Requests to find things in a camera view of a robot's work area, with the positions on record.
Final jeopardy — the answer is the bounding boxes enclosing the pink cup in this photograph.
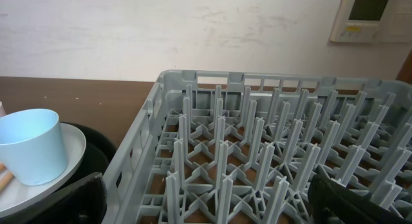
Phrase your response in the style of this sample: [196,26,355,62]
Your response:
[0,102,6,117]

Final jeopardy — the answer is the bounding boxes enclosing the blue cup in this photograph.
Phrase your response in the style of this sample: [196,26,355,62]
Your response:
[1,109,68,186]

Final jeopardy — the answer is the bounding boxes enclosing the round black tray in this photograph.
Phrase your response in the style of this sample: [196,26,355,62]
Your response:
[59,122,117,190]

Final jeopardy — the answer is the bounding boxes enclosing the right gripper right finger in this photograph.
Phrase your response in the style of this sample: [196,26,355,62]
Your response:
[308,174,409,224]

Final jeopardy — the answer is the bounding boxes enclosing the grey dishwasher rack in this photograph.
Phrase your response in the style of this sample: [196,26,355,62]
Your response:
[102,70,411,223]

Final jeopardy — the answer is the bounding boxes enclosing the grey plate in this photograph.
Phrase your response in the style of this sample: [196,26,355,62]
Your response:
[1,123,86,218]

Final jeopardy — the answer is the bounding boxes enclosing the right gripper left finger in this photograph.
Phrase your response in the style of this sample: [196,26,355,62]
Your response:
[1,172,107,224]

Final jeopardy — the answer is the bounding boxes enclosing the wall control panel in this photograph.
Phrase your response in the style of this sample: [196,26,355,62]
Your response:
[330,0,411,43]

